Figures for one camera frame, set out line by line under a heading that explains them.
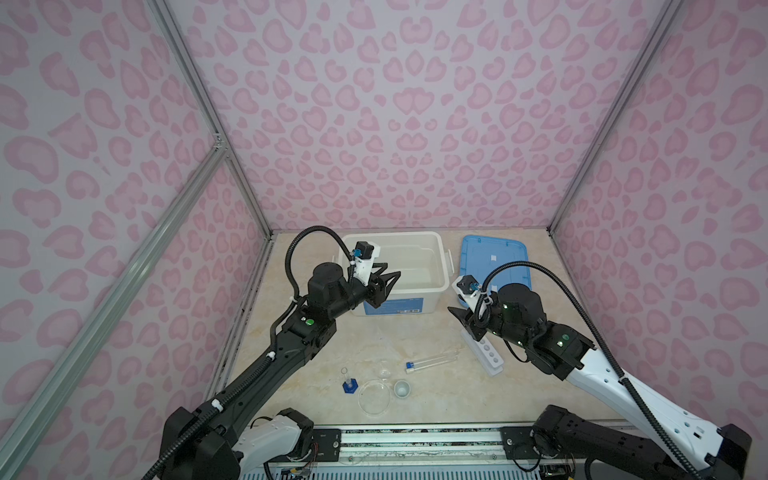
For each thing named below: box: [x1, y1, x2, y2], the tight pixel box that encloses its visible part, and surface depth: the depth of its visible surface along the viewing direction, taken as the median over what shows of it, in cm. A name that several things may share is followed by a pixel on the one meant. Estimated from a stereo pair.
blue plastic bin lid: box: [459, 235, 533, 294], surface depth 116 cm
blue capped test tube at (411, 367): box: [405, 356, 457, 374], surface depth 88 cm
